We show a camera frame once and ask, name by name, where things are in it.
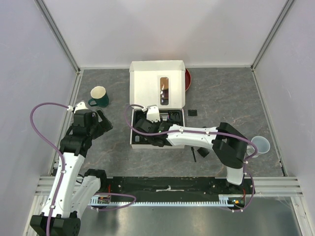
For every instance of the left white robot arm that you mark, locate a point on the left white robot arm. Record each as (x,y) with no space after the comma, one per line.
(62,213)

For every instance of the black comb guard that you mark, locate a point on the black comb guard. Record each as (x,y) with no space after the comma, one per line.
(203,151)
(192,113)

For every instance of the black plastic tray insert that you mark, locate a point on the black plastic tray insert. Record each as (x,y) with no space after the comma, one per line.
(171,116)

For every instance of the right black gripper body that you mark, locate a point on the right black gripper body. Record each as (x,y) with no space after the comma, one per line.
(157,124)

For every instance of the white cardboard clipper box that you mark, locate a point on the white cardboard clipper box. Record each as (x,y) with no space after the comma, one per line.
(158,83)

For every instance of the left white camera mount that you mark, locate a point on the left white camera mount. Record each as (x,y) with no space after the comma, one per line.
(79,106)

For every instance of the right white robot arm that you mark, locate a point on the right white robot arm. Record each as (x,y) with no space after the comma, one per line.
(227,143)

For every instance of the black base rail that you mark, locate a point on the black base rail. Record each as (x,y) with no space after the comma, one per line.
(199,185)

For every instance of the dark green mug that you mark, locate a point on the dark green mug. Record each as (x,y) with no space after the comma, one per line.
(99,97)

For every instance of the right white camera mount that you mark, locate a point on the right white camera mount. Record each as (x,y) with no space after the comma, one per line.
(152,113)

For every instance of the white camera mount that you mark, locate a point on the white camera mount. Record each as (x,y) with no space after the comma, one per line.
(152,113)
(79,106)

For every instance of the black cleaning brush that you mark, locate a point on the black cleaning brush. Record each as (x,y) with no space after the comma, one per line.
(193,153)

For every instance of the clear plastic measuring cup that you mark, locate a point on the clear plastic measuring cup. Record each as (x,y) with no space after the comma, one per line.
(262,144)

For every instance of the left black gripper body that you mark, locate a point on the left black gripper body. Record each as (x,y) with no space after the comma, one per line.
(98,128)

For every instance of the red bowl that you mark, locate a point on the red bowl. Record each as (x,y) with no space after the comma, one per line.
(187,80)

